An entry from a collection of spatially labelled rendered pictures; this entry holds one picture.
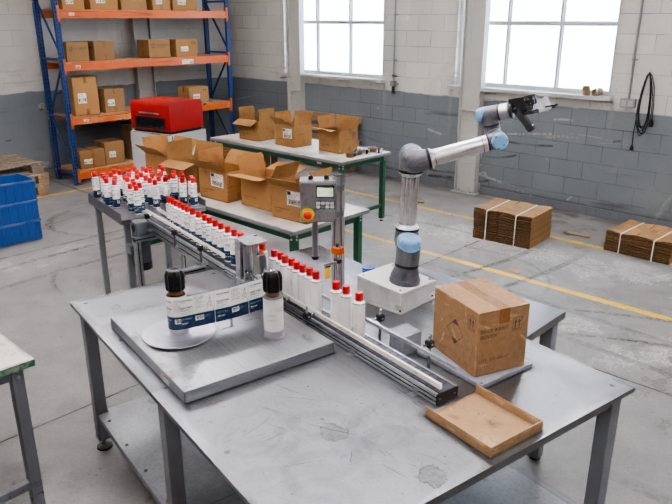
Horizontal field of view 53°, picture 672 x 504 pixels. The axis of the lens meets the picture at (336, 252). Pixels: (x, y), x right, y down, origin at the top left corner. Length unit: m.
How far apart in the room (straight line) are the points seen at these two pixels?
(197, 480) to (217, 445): 0.89
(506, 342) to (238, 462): 1.12
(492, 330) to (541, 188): 5.97
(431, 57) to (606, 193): 2.85
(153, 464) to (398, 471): 1.47
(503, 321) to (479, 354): 0.15
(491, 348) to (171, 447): 1.29
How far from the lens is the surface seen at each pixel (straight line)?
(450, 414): 2.47
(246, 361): 2.69
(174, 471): 2.84
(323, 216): 3.01
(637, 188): 8.05
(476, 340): 2.60
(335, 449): 2.27
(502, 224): 6.95
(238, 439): 2.34
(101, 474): 3.72
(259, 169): 5.38
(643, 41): 7.91
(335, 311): 2.92
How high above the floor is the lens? 2.15
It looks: 19 degrees down
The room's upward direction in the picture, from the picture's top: straight up
